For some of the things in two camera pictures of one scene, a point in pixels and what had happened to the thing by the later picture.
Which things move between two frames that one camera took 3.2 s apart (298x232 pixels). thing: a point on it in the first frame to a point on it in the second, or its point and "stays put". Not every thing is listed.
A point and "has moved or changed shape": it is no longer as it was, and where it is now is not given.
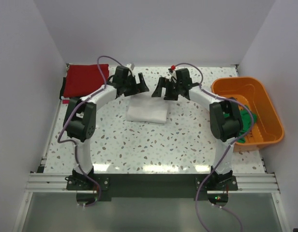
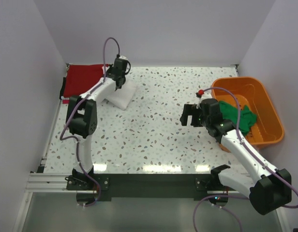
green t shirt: [245, 117] stays put
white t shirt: [147, 109] has moved or changed shape
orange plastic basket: [252, 93] stays put
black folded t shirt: [62, 90] stays put
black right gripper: [157, 93] to [190, 109]
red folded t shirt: [82, 79] stays put
